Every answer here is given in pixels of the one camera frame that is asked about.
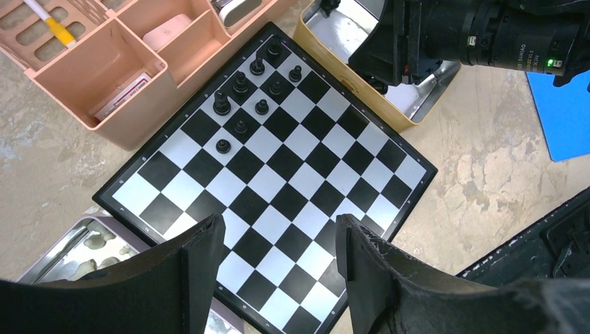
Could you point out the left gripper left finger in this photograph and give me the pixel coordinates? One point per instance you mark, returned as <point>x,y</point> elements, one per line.
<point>166,289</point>

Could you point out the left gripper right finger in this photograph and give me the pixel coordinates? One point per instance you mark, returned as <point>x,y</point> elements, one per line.
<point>390,291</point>

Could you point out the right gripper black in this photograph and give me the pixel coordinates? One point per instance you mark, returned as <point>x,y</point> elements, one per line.
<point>411,40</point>

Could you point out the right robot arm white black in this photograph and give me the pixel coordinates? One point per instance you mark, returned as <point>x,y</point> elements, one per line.
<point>549,37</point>

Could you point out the pile of black chess pieces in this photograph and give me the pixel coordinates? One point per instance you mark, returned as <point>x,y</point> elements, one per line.
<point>379,86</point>

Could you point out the pile of white chess pieces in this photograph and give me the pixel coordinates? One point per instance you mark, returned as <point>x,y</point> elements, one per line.
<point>96,252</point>

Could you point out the black white chess board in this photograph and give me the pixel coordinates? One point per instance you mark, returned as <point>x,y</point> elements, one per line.
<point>318,153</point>

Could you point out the silver metal tin tray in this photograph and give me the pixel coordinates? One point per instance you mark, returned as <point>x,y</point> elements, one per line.
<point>51,267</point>

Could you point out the blue foam pad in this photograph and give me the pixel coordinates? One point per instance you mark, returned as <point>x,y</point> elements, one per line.
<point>563,114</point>

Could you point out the white stapler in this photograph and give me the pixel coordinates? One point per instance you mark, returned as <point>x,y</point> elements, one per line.
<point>231,11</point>

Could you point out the white staples box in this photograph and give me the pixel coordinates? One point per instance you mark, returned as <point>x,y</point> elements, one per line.
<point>123,94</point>

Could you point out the peach plastic desk organizer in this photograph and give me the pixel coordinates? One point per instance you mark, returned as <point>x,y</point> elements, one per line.
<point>110,53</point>

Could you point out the pink eraser block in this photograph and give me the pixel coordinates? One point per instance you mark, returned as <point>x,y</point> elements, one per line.
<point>160,36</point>

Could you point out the yellow white pen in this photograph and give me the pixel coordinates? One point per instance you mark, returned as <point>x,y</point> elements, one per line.
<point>56,28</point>

